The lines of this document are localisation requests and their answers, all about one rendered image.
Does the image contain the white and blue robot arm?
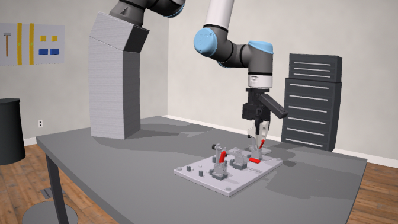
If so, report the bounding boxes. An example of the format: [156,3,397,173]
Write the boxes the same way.
[109,0,288,119]

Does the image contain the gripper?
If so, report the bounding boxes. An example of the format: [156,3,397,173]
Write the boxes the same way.
[242,87,271,149]

